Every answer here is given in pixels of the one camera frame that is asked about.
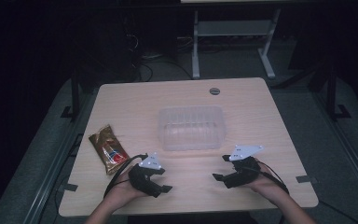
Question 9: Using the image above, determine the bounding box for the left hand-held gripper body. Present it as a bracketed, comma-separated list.
[128, 151, 166, 199]

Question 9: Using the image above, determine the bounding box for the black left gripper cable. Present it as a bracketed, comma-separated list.
[103, 153, 149, 199]

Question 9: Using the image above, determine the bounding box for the clear plastic container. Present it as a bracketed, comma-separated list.
[158, 105, 227, 152]

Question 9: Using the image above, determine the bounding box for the person's right hand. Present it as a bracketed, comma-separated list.
[245, 161, 284, 207]

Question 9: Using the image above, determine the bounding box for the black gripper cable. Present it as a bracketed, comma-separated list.
[245, 160, 291, 196]
[103, 153, 149, 199]

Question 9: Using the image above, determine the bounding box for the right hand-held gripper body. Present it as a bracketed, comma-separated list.
[224, 144, 265, 189]

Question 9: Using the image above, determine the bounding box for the grey tape strip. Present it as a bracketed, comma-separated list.
[57, 183, 79, 192]
[295, 175, 319, 184]

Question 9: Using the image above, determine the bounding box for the person's left hand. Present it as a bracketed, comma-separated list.
[105, 169, 149, 210]

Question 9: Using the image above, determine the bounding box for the black metal stand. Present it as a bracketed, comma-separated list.
[324, 60, 352, 122]
[60, 66, 82, 123]

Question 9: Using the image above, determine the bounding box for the aluminium floor rail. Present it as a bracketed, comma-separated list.
[21, 90, 100, 224]
[310, 90, 358, 203]

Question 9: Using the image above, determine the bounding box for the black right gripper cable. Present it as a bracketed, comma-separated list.
[245, 160, 291, 196]

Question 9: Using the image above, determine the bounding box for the black floor cable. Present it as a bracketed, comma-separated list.
[138, 57, 194, 82]

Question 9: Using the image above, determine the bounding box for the gold foil snack packet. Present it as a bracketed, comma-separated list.
[88, 123, 131, 175]

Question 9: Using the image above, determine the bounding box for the white metal table frame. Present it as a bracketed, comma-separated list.
[191, 7, 282, 80]

